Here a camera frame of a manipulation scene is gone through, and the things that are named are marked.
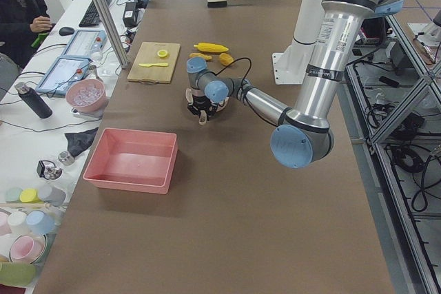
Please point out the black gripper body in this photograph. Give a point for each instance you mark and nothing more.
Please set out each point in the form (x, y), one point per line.
(200, 102)

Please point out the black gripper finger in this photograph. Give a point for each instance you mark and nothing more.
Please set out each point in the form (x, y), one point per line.
(202, 117)
(210, 112)

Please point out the beige plastic dustpan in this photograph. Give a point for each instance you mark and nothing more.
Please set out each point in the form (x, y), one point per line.
(189, 92)

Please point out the brown ginger root toy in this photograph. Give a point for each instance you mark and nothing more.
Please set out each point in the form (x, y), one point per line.
(206, 57)

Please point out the brown potato toy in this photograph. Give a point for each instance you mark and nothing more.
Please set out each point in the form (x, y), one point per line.
(225, 59)

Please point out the yellow corn cob toy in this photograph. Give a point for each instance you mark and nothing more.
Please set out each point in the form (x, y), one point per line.
(210, 47)

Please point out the beige hand brush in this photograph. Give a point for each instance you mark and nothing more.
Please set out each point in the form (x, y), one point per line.
(217, 3)

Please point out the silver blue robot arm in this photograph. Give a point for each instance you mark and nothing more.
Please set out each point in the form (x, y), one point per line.
(302, 133)

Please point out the white robot base pillar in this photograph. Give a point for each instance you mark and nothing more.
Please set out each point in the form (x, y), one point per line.
(303, 56)

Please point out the pink plastic bin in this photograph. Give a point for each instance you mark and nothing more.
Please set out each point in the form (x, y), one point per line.
(133, 160)

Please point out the yellow plastic knife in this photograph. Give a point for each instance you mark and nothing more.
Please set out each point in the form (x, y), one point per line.
(153, 64)

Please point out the yellow lemon slice toy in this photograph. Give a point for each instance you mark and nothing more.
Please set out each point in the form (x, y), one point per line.
(162, 53)

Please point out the wooden cutting board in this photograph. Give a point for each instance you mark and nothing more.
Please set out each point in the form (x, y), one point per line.
(147, 54)

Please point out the digital kitchen scale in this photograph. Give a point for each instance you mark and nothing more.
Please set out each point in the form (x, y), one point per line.
(95, 114)

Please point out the black power adapter box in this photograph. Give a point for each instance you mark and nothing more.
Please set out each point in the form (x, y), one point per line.
(130, 15)

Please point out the pink bowl with ice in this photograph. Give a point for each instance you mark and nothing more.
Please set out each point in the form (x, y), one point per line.
(87, 96)

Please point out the dark grey cloth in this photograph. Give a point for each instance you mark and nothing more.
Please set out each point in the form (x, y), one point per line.
(80, 141)

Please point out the upper blue teach pendant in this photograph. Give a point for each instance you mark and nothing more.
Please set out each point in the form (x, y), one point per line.
(83, 41)

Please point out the blue teach pendant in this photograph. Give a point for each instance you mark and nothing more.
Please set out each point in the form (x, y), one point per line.
(83, 41)
(62, 74)

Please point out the black keyboard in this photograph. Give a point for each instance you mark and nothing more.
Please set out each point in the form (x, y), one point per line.
(91, 18)

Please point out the lower blue teach pendant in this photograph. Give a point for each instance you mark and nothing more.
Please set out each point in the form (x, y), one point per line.
(62, 74)

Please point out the small metal weight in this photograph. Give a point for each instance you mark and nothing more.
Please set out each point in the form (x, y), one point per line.
(66, 158)

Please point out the black computer mouse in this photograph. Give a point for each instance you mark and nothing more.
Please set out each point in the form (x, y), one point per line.
(66, 31)

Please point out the grey plastic cup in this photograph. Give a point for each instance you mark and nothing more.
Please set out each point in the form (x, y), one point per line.
(52, 195)

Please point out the black water bottle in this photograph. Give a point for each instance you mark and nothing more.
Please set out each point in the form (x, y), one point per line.
(33, 100)

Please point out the yellow plastic cup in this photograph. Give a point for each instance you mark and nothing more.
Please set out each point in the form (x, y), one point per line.
(29, 195)

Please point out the blue plastic cup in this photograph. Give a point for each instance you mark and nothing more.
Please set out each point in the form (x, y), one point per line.
(40, 223)

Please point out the person in black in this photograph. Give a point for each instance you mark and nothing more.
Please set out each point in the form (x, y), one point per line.
(22, 21)

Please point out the green plastic cup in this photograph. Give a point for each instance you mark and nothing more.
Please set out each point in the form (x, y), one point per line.
(12, 195)

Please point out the white plastic cup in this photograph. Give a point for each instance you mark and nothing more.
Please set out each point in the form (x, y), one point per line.
(17, 223)

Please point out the pink plastic cup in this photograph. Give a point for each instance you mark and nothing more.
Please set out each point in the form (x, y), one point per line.
(27, 249)

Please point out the aluminium frame post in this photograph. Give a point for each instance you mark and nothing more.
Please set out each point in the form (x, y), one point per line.
(112, 32)

